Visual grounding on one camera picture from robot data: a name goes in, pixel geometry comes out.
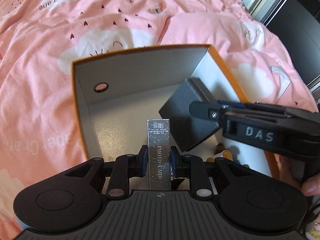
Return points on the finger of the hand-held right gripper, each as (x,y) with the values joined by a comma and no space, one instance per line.
(250,108)
(205,111)

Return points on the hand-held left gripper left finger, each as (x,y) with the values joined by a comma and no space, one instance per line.
(143,161)

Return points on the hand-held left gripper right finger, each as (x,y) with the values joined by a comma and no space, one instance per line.
(175,162)

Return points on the silver card box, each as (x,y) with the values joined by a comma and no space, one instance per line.
(158,155)

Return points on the black square box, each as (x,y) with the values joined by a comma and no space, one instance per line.
(180,112)

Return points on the orange cardboard box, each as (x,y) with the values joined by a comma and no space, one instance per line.
(140,80)

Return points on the person's right hand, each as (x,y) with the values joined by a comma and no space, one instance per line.
(311,186)

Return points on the dark wardrobe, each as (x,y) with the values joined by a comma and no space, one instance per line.
(295,30)

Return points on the pink printed blanket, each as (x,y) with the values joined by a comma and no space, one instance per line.
(50,55)

